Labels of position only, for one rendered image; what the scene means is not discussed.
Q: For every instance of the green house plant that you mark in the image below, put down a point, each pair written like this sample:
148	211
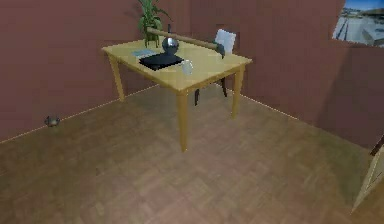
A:
150	20

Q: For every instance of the shiny dark ball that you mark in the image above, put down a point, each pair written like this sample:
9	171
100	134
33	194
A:
170	45

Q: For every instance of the small grey floor object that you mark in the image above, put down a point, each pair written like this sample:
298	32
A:
52	121

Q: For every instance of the pale wooden furniture corner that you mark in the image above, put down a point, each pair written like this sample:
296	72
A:
371	175

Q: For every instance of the white backed chair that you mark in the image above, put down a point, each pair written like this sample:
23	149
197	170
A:
226	39

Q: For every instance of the black laptop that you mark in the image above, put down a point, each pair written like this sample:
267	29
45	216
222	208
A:
161	61

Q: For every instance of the yellow wooden table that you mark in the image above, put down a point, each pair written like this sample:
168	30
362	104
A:
203	68

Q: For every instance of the wooden baseball bat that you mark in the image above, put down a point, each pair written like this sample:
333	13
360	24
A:
186	39

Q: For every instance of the window with outdoor view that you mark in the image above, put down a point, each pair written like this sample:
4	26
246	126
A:
361	23

